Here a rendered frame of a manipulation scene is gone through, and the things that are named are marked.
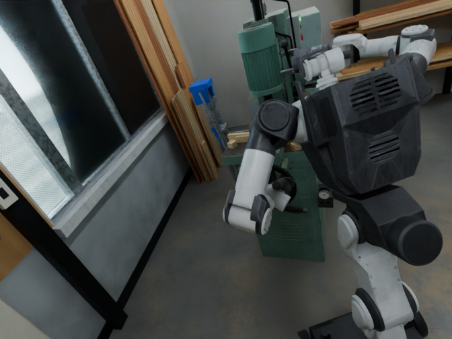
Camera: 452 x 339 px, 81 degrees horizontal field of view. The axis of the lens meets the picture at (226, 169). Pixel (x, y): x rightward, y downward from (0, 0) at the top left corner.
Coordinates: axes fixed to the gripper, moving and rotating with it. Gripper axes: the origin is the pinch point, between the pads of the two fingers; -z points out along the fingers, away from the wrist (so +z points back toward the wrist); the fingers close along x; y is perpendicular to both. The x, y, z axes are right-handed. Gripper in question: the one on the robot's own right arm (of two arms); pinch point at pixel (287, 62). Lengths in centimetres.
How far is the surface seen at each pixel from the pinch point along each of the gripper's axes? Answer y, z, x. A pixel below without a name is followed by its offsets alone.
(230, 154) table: 31, -39, 32
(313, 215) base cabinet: 67, 4, 61
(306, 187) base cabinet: 49, 2, 47
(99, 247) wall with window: 37, -132, 91
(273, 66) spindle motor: 2.1, -7.3, -1.1
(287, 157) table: 31.9, -5.4, 35.3
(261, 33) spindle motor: -11.9, -9.4, -8.1
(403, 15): 138, 81, -145
